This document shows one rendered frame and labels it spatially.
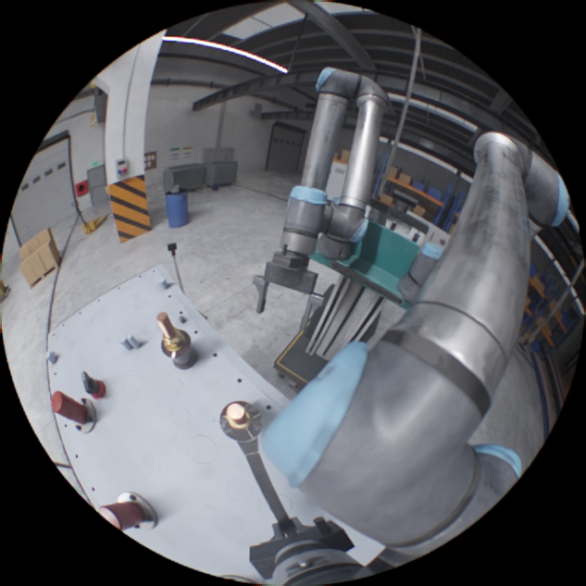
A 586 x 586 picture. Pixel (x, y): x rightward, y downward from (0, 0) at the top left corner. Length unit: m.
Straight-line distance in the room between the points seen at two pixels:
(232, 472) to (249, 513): 0.13
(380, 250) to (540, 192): 0.81
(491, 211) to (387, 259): 0.88
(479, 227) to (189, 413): 0.63
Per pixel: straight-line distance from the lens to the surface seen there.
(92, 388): 0.70
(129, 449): 0.65
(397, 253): 1.00
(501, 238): 0.15
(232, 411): 0.34
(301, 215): 0.43
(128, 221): 5.13
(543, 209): 0.54
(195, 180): 8.73
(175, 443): 0.58
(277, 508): 0.44
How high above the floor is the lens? 1.90
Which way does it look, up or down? 42 degrees down
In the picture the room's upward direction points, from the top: 14 degrees clockwise
